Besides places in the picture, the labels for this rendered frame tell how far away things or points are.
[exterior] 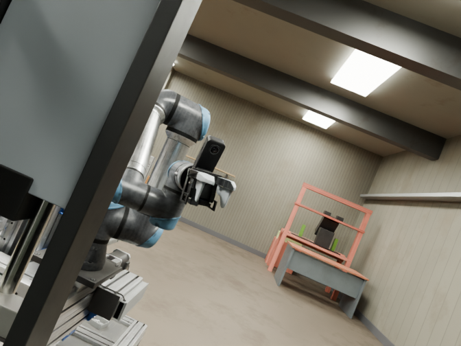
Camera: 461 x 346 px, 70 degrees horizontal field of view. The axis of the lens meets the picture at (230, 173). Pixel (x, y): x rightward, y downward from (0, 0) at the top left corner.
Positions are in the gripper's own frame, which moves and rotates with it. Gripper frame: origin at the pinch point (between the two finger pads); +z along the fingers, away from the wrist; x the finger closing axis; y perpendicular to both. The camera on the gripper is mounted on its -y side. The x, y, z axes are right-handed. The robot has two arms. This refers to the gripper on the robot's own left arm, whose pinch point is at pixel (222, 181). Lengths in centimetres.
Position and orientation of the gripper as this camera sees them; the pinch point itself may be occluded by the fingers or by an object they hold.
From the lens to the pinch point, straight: 64.5
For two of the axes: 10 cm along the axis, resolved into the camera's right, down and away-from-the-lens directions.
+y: -2.8, 9.6, 0.0
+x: -8.9, -2.6, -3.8
